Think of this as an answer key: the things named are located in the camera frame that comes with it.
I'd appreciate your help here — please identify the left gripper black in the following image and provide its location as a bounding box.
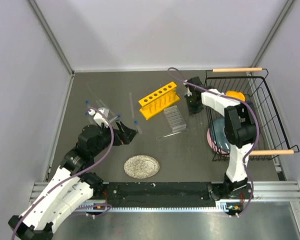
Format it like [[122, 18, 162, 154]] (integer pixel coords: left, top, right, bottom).
[[91, 119, 138, 157]]

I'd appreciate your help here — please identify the long glass tube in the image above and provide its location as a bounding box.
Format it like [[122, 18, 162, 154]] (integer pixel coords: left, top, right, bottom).
[[129, 92, 135, 119], [156, 128, 188, 140]]

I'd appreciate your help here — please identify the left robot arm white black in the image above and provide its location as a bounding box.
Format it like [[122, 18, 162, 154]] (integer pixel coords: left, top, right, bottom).
[[8, 120, 138, 240]]

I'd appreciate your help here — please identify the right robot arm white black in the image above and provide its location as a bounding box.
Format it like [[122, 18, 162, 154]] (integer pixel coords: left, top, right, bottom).
[[183, 77, 260, 198]]

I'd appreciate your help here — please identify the clear acrylic tube rack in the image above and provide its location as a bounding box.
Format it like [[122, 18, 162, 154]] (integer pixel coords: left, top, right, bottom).
[[163, 105, 187, 133]]

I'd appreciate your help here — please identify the yellow test tube rack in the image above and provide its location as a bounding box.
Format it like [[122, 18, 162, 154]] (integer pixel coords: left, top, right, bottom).
[[138, 81, 180, 120]]

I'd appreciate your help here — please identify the blue ceramic plate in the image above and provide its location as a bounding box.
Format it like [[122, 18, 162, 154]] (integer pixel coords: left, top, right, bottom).
[[209, 117, 230, 154]]

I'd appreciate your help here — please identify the speckled ceramic plate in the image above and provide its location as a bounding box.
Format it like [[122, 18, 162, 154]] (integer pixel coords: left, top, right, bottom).
[[123, 155, 160, 180]]

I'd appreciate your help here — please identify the pink plate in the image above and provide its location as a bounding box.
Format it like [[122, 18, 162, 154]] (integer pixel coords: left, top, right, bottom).
[[206, 128, 230, 155]]

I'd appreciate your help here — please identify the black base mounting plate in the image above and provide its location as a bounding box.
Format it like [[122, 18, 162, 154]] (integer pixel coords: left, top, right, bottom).
[[91, 182, 227, 208]]

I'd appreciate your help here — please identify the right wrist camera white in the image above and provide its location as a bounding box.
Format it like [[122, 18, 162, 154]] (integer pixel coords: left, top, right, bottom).
[[185, 85, 192, 97]]

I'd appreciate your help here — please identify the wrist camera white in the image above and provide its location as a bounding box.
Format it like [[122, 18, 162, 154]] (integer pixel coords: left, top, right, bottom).
[[87, 107, 109, 128], [185, 85, 192, 97]]

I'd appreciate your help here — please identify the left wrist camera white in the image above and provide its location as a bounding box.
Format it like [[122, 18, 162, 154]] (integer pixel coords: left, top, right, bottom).
[[87, 107, 109, 128]]

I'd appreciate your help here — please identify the black wire basket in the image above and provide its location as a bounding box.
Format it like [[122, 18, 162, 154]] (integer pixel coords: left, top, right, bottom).
[[204, 68, 300, 153]]

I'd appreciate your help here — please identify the grey cable duct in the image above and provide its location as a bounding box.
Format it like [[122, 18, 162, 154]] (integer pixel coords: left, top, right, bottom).
[[75, 202, 229, 213]]

